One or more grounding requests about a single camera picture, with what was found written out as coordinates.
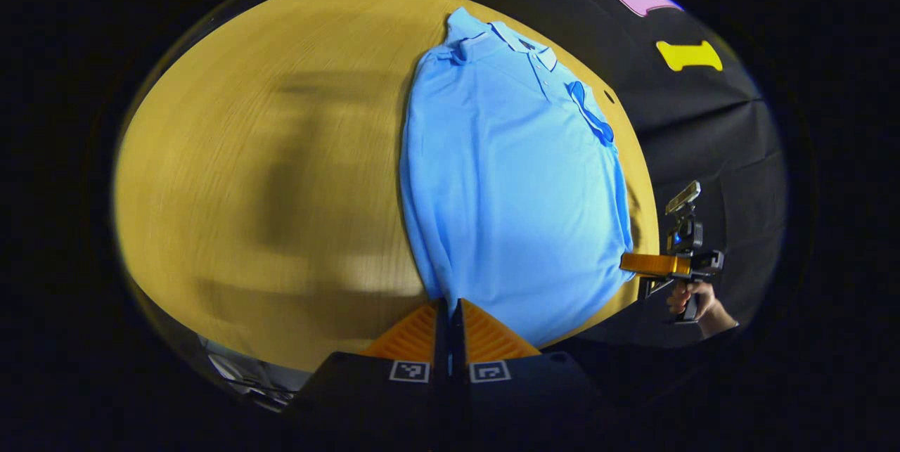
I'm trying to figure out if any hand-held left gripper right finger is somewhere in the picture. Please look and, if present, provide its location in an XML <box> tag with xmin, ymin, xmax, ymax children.
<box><xmin>451</xmin><ymin>298</ymin><xmax>621</xmax><ymax>442</ymax></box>

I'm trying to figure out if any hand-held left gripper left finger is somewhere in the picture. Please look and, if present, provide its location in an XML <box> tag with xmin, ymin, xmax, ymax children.
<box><xmin>288</xmin><ymin>299</ymin><xmax>452</xmax><ymax>440</ymax></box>

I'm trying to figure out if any light blue T-shirt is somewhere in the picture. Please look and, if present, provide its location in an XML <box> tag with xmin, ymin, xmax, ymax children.
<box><xmin>399</xmin><ymin>7</ymin><xmax>636</xmax><ymax>349</ymax></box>

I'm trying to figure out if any black backdrop cloth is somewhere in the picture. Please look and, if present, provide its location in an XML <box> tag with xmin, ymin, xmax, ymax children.
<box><xmin>127</xmin><ymin>0</ymin><xmax>788</xmax><ymax>351</ymax></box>

